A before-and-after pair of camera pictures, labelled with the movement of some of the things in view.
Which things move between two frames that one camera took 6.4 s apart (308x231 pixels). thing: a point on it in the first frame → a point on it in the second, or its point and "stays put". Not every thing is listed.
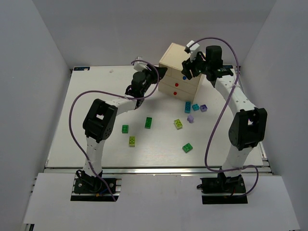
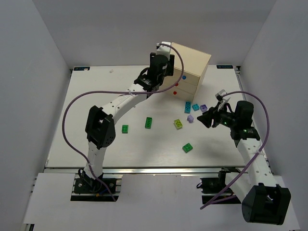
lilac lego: x=190 y=118 stays put
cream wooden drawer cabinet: x=174 y=82 stays put
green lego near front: x=187 y=147 stays put
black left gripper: x=154 y=75 → x=171 y=64
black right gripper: x=189 y=66 → x=214 y=117
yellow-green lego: x=178 y=124 stays put
